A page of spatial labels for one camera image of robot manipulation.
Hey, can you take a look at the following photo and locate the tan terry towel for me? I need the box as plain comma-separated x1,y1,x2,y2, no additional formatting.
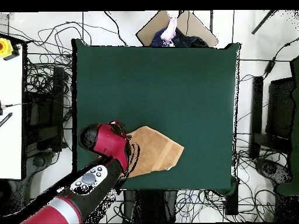
120,125,185,179

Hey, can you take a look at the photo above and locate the black flat box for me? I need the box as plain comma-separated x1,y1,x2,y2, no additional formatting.
266,77,294,141

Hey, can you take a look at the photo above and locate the dark green tablecloth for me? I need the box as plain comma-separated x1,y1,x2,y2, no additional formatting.
71,38,241,195

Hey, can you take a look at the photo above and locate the black floor equipment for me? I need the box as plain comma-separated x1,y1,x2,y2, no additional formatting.
23,66,65,152

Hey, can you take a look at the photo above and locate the blue dotted garment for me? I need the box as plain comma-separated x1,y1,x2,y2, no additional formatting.
149,27,169,47

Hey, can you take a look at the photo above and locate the brown cardboard box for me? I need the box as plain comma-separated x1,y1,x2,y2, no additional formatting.
135,10,219,48

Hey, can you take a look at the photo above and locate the pink garment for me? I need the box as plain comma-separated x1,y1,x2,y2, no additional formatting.
161,17,178,46

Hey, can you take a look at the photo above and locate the white side table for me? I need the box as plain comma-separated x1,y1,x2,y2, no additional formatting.
0,44,24,180

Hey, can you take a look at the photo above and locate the dark navy garment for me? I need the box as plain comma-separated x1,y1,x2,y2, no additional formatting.
171,27,209,48

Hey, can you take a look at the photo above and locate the black ribbed strip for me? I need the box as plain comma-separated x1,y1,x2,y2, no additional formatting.
0,112,13,128

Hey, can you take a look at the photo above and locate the yellow emergency stop button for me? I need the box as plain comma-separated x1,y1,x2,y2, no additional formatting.
0,37,21,61

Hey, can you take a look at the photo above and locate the black upright bar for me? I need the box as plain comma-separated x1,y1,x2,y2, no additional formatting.
249,76,264,158

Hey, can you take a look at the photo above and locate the black rod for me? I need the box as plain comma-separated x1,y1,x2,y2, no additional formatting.
251,9,277,35

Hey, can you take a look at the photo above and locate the green cloth drape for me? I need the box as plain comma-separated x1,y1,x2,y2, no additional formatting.
276,55,299,196

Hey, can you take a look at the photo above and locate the grey pedestal leg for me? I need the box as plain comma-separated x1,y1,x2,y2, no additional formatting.
253,157,293,186
25,151,55,187

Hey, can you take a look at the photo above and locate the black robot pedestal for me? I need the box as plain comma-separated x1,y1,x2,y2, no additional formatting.
123,190,178,223

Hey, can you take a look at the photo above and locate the black and blue cable tangle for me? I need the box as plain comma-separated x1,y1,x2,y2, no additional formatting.
176,190,226,222

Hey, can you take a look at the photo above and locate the black power adapter cable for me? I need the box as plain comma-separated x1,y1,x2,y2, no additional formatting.
262,41,299,79

